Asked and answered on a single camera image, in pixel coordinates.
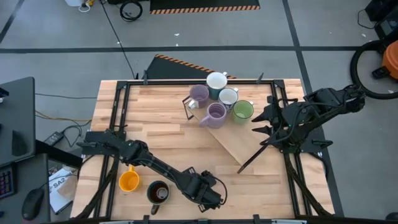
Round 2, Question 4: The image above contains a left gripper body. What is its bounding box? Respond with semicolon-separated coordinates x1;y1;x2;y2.
183;167;224;213

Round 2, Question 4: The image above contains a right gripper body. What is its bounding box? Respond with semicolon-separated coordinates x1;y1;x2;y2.
266;95;299;142

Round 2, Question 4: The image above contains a green glazed mug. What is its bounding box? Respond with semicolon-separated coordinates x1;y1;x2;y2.
231;100;255;125

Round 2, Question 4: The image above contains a dark teal patterned mug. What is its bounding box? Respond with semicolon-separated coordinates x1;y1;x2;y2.
146;180;171;216

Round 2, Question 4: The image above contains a pink ribbed mug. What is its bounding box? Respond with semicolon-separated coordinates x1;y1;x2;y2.
198;102;228;129

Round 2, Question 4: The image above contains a teal mug white inside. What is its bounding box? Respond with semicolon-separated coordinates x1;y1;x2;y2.
206;71;229;101

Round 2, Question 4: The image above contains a lilac mug white handle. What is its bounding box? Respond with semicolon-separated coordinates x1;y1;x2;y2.
188;84;210;110

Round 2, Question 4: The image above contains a yellow mug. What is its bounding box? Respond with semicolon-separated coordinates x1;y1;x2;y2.
118;165;141;193

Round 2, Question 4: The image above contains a blue white patterned mug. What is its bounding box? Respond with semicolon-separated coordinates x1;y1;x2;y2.
218;87;239;110

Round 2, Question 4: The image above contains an orange vacuum cleaner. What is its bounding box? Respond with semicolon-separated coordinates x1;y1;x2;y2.
371;39;398;81
349;39;398;100

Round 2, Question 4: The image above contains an angled hazard striped floor mat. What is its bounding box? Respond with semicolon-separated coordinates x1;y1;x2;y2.
145;54;238;80

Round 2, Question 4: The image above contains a long hazard striped floor mat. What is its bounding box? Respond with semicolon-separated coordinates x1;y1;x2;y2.
149;0;261;15

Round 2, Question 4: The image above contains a black equipment case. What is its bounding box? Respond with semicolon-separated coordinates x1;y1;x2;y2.
364;0;398;41

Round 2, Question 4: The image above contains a white paper booklet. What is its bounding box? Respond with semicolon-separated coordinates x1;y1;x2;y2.
48;167;78;215

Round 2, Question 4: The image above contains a black power adapter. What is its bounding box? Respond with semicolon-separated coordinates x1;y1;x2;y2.
43;131;65;146

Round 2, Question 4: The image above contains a black lower desk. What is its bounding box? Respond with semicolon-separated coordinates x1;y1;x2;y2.
0;139;84;224

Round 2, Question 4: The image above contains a black computer mouse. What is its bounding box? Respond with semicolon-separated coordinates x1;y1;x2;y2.
21;188;45;222

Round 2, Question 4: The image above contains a black keyboard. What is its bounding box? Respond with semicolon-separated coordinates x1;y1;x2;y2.
0;164;17;200

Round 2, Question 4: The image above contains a black metal table frame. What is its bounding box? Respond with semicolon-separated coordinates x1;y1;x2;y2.
72;72;335;224

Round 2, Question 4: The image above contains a yellow cable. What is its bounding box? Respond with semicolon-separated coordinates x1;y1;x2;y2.
35;110;93;123

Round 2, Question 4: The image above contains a long black floor cable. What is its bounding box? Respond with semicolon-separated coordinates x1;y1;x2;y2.
99;0;139;80

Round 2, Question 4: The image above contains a thin black cable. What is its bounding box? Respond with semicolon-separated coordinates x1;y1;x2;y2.
35;92;98;100

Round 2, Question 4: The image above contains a coiled black cable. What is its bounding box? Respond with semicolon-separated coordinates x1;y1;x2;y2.
119;0;144;22

